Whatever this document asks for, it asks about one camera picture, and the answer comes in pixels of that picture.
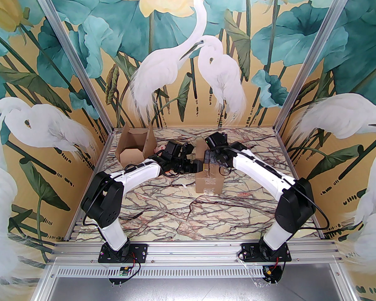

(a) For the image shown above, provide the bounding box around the aluminium table edge strip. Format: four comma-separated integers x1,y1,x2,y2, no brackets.
274,130,326,239
64,130,115,242

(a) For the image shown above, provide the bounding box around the long brown cardboard box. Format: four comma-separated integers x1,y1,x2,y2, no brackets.
194,138,224,195

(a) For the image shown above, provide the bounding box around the small brown cardboard box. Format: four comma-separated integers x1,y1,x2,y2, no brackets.
114,124,157,168

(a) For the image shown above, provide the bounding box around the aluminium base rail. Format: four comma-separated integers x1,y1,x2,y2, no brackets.
49,242,345,266

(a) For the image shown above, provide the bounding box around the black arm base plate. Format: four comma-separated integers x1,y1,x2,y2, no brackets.
240,243,292,262
98,243,148,263

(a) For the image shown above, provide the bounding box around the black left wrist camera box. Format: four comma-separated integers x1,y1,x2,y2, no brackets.
164,140,184,160

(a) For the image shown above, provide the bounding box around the perforated metal strip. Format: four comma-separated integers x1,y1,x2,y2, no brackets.
52,266,265,278

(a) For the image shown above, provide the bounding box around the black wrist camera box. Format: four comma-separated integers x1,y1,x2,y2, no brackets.
205,132,228,149
164,140,184,160

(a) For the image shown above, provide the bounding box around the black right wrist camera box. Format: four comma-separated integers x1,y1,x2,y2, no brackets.
205,132,228,149

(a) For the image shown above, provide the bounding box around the aluminium frame post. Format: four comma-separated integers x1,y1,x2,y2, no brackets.
274,0,354,134
28,0,115,133

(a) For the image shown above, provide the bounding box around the grey metal sheet panel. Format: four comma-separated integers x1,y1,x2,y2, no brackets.
45,277,353,301

